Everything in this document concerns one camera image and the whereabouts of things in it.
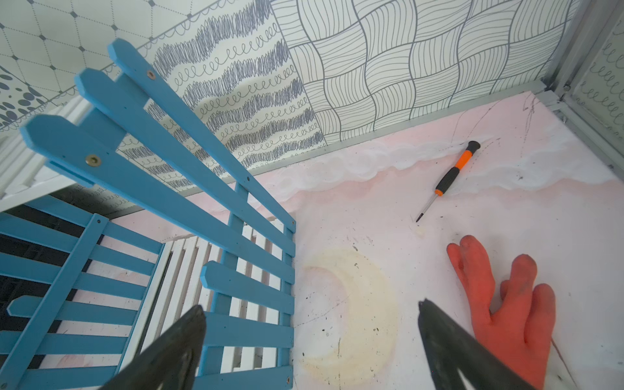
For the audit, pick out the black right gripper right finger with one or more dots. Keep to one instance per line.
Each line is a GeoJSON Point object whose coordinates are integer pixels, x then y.
{"type": "Point", "coordinates": [455, 358]}

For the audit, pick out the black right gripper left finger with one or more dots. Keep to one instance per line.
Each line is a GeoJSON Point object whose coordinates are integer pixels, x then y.
{"type": "Point", "coordinates": [171, 361]}

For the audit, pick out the blue white wooden plant rack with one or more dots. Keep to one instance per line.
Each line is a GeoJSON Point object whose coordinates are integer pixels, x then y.
{"type": "Point", "coordinates": [127, 211]}

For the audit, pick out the red rubber work glove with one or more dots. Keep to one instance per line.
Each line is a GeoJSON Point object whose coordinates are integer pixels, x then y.
{"type": "Point", "coordinates": [520, 332]}

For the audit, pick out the orange black screwdriver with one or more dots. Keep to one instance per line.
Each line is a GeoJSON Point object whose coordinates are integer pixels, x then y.
{"type": "Point", "coordinates": [447, 180]}

